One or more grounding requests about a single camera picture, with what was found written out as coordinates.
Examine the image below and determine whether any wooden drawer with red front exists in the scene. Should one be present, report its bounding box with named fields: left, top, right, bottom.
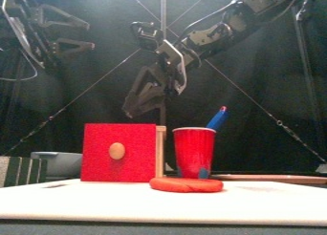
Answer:
left=79, top=123, right=157, bottom=183

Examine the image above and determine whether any flat red dough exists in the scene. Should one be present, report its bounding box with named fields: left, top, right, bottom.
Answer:
left=148, top=176, right=224, bottom=194

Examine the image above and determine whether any red plastic cup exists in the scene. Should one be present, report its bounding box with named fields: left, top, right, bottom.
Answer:
left=170, top=126, right=217, bottom=180

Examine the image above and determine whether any blue utensil with red tip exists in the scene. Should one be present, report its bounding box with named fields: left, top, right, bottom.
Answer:
left=205, top=105, right=229, bottom=132

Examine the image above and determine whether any white plastic cutting board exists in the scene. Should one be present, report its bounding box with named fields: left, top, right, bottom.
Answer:
left=0, top=178, right=327, bottom=227

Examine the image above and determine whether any dark green striped block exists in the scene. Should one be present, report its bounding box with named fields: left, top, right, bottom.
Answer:
left=0, top=156, right=47, bottom=188

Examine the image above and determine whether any wooden cutting board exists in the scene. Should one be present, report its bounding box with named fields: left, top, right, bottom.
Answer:
left=209, top=173, right=327, bottom=186

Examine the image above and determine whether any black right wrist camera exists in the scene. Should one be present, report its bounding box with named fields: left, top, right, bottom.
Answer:
left=130, top=20, right=164, bottom=52

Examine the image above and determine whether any thin diagonal frame cable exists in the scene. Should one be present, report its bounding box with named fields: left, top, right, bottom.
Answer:
left=1, top=0, right=214, bottom=156
left=122, top=0, right=327, bottom=164

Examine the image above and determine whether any silver frame post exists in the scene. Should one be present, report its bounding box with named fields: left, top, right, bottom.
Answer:
left=160, top=0, right=166, bottom=127

